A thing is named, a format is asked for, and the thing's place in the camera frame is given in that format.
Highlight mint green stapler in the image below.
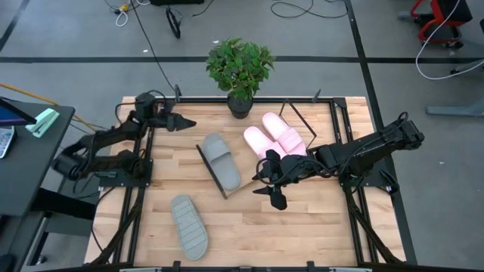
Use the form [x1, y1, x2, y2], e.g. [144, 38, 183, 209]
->
[25, 108, 61, 139]

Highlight tablet with dark screen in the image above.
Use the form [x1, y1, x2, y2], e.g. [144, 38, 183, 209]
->
[0, 96, 39, 128]

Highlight yellow rod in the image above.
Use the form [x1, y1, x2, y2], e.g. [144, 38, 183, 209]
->
[0, 82, 99, 131]

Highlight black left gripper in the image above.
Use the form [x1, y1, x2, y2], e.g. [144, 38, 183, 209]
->
[145, 112, 197, 132]

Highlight white floor cable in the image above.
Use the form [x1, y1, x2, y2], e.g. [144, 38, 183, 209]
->
[414, 0, 484, 81]

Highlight grey floor stand base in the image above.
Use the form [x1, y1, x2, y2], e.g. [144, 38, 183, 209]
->
[427, 104, 484, 118]

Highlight pink slide slipper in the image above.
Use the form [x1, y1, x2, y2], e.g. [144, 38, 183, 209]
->
[262, 111, 308, 156]
[243, 125, 288, 162]

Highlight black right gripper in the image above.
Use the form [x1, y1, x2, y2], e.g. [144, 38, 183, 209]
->
[252, 153, 318, 212]

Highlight wooden shelf with black frame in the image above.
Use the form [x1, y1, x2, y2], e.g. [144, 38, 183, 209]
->
[195, 98, 318, 200]

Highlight black side desk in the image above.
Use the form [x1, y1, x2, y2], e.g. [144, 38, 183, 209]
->
[0, 100, 76, 217]

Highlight black floor stand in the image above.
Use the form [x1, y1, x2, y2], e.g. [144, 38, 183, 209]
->
[165, 6, 182, 39]

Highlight green plant in black pot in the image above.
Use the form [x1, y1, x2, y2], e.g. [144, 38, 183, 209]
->
[206, 36, 277, 120]

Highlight grey slide slipper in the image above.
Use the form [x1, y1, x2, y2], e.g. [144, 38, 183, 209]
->
[169, 193, 209, 261]
[200, 131, 242, 192]

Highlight black metal table frame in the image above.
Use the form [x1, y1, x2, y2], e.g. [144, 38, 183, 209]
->
[90, 96, 417, 272]

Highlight grey calculator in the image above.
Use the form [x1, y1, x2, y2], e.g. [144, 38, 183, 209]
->
[0, 125, 16, 159]

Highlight red and black cart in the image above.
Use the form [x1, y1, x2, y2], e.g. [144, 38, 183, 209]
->
[410, 0, 473, 49]

